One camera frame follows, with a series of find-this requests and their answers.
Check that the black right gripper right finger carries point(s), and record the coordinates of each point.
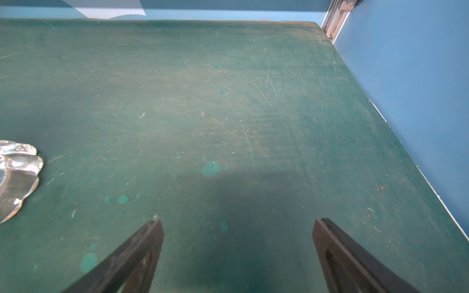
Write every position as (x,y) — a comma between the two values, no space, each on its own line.
(348,267)

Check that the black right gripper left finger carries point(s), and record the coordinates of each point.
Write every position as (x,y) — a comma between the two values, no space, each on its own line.
(128,269)

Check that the pink vase with glass base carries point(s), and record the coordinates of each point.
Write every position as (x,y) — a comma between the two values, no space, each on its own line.
(20,168)

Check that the aluminium frame post right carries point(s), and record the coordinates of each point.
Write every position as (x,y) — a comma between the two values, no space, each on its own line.
(336,16)

